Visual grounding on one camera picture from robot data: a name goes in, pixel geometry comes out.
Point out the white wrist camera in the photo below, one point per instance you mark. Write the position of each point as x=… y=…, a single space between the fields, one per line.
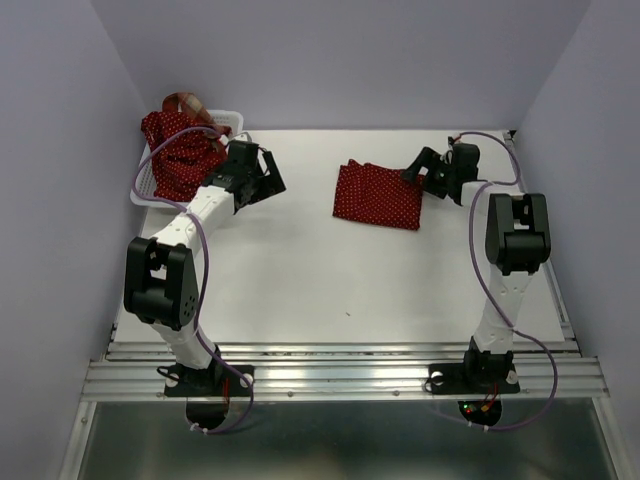
x=451 y=141
x=243 y=137

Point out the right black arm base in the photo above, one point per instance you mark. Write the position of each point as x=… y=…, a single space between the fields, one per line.
x=456 y=379

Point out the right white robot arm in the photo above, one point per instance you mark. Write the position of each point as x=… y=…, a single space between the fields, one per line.
x=517 y=243

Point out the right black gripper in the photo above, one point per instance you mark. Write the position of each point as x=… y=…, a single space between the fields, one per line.
x=428 y=158

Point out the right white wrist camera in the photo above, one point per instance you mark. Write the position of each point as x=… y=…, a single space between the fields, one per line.
x=451 y=141

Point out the red plaid skirt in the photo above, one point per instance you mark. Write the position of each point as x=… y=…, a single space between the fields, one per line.
x=189 y=104

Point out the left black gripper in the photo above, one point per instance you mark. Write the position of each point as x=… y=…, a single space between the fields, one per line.
x=271 y=184

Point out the white plastic basket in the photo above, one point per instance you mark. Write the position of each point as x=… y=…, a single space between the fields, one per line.
x=145 y=184

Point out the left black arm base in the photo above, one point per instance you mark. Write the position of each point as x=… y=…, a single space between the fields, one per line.
x=215 y=381

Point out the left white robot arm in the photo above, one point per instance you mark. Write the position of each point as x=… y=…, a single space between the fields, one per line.
x=162 y=288

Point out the red polka dot skirt pile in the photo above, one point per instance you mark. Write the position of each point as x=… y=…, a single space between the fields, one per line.
x=181 y=166

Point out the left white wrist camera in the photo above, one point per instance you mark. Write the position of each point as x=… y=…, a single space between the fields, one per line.
x=243 y=137

